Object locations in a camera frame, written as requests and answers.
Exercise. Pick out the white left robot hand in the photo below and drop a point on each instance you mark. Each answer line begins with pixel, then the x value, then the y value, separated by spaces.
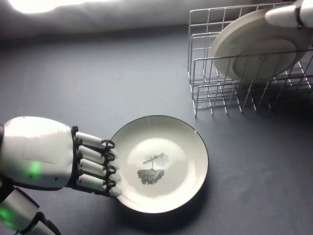
pixel 36 151

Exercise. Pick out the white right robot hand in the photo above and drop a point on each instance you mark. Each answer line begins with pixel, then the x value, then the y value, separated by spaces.
pixel 283 16

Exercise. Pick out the white plate with dark rim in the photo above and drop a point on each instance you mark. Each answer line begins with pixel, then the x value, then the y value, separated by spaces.
pixel 256 49
pixel 171 147

